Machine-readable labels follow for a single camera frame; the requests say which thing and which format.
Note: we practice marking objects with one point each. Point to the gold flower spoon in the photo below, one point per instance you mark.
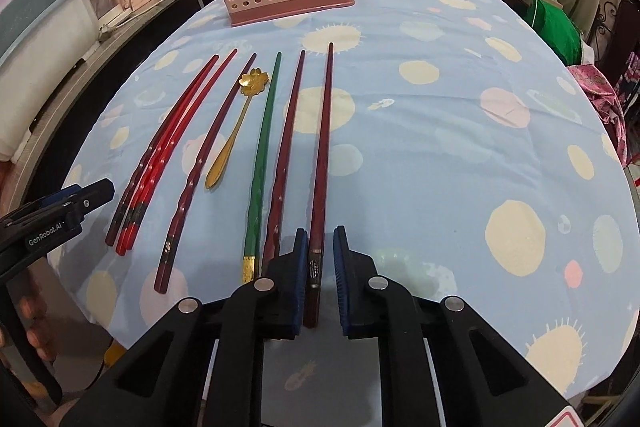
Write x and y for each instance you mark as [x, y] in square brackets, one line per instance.
[252, 80]

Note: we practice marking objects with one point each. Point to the pink floral cloth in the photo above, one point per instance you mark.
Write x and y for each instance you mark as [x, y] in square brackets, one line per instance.
[597, 97]

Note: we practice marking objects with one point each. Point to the bright red chopstick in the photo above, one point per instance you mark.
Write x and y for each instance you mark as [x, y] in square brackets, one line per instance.
[165, 152]
[150, 152]

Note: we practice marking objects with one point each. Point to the green bag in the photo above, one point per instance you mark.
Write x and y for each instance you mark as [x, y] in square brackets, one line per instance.
[555, 27]

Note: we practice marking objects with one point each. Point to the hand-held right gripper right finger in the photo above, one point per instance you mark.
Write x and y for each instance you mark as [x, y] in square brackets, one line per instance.
[360, 297]

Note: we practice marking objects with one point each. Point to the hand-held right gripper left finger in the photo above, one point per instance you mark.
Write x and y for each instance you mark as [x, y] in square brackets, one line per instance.
[280, 297]

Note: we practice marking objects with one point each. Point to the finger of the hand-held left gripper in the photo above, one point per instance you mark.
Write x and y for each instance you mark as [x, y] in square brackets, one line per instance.
[50, 237]

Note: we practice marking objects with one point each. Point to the green chopstick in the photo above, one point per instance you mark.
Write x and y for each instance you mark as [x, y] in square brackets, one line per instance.
[251, 232]

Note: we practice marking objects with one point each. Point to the person's left hand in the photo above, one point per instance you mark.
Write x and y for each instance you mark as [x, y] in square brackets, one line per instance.
[37, 327]

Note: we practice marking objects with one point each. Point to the dark red chopstick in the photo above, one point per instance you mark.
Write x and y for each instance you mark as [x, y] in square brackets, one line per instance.
[316, 257]
[277, 207]
[165, 264]

